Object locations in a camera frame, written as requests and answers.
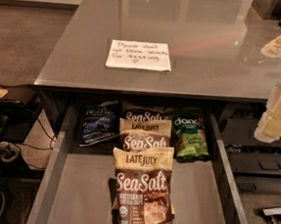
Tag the black cart with devices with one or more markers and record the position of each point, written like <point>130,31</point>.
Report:
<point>19,109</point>

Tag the silver power strip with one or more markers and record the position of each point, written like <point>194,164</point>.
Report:
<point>270,211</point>

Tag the blue Kettle chip bag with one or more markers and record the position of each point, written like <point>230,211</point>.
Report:
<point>99,123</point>

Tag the brown sea salt chip bag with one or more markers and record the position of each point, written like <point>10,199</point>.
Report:
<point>143,186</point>
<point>142,113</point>
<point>136,136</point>

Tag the green Dang snack bag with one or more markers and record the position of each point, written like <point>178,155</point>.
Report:
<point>189,135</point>

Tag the open grey top drawer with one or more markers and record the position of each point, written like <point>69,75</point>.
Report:
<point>78,185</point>

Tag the white handwritten paper note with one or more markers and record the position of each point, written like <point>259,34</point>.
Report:
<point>139,55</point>

